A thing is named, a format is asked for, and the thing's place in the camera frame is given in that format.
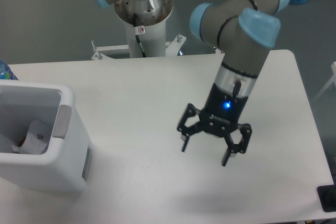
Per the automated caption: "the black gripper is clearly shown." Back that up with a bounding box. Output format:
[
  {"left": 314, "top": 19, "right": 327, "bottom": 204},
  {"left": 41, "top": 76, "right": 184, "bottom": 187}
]
[{"left": 176, "top": 84, "right": 252, "bottom": 166}]

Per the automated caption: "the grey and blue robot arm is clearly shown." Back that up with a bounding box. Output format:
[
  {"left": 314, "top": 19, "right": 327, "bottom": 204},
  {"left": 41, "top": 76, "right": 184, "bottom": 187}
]
[{"left": 96, "top": 0, "right": 290, "bottom": 165}]

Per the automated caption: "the white trash can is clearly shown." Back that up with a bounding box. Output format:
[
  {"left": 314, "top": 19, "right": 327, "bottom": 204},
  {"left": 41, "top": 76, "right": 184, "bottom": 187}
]
[{"left": 1, "top": 80, "right": 92, "bottom": 191}]

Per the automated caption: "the black device at table edge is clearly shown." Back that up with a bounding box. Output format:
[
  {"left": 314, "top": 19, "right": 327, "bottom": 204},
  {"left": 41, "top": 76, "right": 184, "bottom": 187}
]
[{"left": 317, "top": 185, "right": 335, "bottom": 212}]

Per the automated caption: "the blue snack wrapper in bin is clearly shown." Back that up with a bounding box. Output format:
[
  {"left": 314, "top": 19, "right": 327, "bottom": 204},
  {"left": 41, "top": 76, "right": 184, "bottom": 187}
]
[{"left": 17, "top": 138, "right": 26, "bottom": 147}]

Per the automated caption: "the blue bottle behind bin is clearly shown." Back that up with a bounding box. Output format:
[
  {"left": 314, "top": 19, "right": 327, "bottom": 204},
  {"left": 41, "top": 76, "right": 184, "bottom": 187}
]
[{"left": 0, "top": 61, "right": 18, "bottom": 80}]

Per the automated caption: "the white pedestal base bracket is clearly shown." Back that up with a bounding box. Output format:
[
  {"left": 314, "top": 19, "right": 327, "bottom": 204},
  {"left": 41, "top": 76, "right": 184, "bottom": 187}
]
[{"left": 91, "top": 34, "right": 187, "bottom": 60}]

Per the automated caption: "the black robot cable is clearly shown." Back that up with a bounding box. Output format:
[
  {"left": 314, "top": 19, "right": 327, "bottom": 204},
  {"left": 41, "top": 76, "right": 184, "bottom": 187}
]
[{"left": 132, "top": 13, "right": 147, "bottom": 58}]

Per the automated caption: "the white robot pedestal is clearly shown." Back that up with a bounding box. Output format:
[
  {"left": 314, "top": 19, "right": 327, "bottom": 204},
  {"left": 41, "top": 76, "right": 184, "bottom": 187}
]
[{"left": 114, "top": 0, "right": 173, "bottom": 58}]

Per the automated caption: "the white frame at right edge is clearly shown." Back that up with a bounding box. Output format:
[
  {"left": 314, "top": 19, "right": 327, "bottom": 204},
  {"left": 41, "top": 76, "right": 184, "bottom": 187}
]
[{"left": 312, "top": 61, "right": 335, "bottom": 103}]

